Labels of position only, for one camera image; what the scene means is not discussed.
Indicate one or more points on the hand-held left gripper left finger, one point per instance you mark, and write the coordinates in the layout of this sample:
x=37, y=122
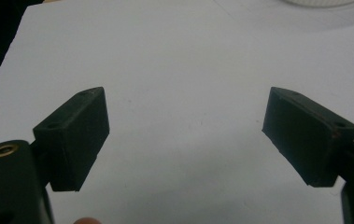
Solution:
x=72, y=140

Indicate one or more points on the white slatted plastic basket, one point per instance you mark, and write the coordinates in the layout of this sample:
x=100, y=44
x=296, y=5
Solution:
x=318, y=2

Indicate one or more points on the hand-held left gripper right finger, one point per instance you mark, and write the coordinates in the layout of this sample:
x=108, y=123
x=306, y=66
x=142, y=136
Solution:
x=302, y=137

